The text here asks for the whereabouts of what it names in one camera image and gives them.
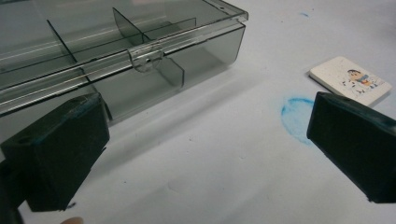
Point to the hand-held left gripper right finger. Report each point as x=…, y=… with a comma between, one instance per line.
x=358, y=140

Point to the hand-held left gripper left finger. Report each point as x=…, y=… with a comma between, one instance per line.
x=62, y=149

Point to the white square cartoon-print eraser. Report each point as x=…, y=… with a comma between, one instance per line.
x=337, y=74

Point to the clear grey compartment box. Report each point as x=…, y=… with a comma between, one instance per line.
x=193, y=62

